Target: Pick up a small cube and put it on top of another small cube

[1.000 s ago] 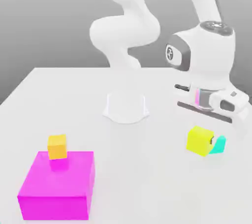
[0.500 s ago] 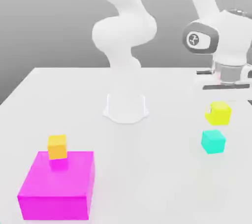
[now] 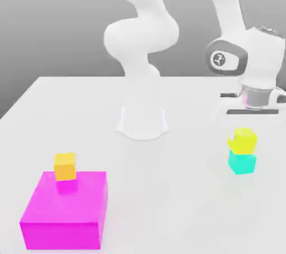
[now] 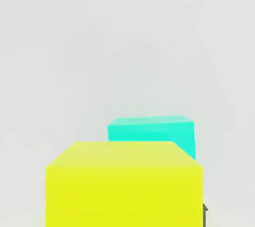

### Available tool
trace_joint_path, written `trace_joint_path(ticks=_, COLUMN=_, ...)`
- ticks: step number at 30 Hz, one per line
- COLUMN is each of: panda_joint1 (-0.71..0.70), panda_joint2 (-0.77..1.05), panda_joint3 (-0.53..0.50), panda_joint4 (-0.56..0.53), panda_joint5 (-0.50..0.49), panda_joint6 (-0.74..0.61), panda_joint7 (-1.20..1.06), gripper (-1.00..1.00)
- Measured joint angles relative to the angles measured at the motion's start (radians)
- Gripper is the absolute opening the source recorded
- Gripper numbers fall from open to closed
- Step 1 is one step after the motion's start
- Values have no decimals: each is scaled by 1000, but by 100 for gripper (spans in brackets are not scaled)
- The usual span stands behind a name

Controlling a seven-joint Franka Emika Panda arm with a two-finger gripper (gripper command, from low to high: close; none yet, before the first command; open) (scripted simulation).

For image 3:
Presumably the large magenta box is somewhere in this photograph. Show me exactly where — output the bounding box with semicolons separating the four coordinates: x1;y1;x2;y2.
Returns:
19;170;109;251

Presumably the small orange cube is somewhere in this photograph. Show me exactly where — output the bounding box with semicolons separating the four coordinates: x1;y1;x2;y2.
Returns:
54;152;77;181

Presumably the small cyan cube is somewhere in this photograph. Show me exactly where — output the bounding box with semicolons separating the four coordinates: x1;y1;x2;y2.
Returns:
227;150;258;176

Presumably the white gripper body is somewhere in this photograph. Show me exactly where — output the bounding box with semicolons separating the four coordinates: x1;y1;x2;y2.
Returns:
220;106;284;130

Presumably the small yellow cube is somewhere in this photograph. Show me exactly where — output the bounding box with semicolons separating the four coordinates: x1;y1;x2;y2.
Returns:
227;127;258;155

